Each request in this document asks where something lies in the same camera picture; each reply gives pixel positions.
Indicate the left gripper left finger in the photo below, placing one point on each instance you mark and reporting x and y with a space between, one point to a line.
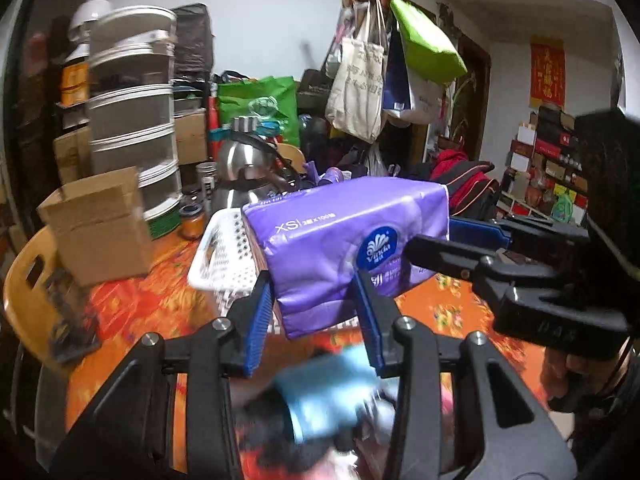
165 411

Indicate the wooden chair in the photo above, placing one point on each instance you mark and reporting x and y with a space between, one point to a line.
25 302

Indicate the black glove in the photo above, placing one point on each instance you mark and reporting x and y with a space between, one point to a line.
264 426

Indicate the white fan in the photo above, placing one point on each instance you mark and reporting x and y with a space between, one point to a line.
85 17

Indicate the red black jacket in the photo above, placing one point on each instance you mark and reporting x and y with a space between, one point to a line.
472 194

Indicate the purple tissue pack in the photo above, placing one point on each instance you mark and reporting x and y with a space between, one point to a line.
378 216

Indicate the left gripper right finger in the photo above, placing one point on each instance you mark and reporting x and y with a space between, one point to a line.
462 410

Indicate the shelf with boxes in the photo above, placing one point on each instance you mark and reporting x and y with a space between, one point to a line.
544 177

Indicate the steel kettle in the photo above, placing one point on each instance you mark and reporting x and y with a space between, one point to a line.
250 169

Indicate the green shopping bag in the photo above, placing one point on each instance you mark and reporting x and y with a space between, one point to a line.
270 99

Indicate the black bag on shelf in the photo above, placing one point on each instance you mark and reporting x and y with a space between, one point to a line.
194 48

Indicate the floral red tablecloth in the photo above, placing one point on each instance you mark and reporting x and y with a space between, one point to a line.
164 303

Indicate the white perforated plastic basket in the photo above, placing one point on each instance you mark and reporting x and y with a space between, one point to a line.
225 259

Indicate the beige tote bag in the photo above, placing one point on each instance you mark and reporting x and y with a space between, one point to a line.
356 98

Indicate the grey drawer tower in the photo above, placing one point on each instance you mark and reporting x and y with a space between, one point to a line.
131 105

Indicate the white blue hanging bag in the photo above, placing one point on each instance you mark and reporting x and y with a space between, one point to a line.
406 95

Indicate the lime green bag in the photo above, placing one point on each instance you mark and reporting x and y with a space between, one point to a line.
428 50

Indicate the light blue tissue pack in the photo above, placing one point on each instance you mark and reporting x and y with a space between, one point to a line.
335 392

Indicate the orange jar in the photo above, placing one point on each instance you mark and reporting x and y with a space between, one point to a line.
192 221

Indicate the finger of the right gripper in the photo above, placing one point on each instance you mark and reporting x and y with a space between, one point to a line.
534 238
559 309

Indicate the cardboard box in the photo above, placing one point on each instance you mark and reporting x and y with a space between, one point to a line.
98 226

